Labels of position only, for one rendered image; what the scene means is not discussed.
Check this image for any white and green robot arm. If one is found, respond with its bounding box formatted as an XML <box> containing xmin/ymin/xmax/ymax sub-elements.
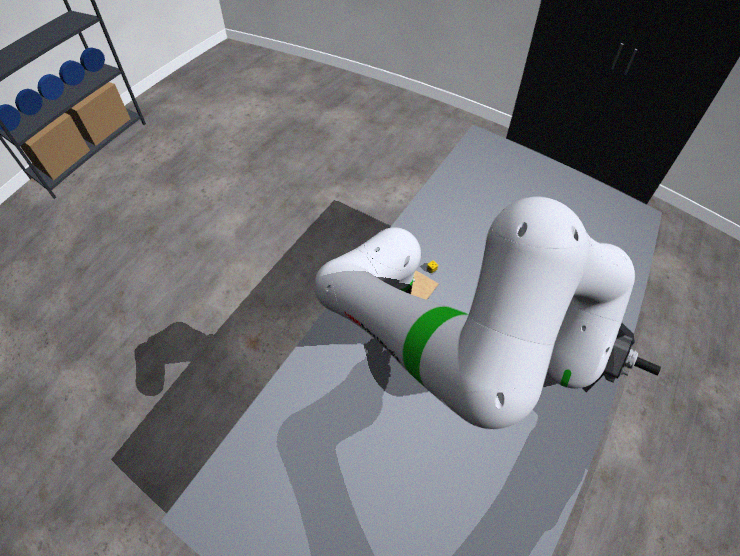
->
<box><xmin>314</xmin><ymin>197</ymin><xmax>661</xmax><ymax>429</ymax></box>

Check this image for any tan square mat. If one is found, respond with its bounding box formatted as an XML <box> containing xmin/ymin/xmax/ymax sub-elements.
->
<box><xmin>411</xmin><ymin>271</ymin><xmax>439</xmax><ymax>300</ymax></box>

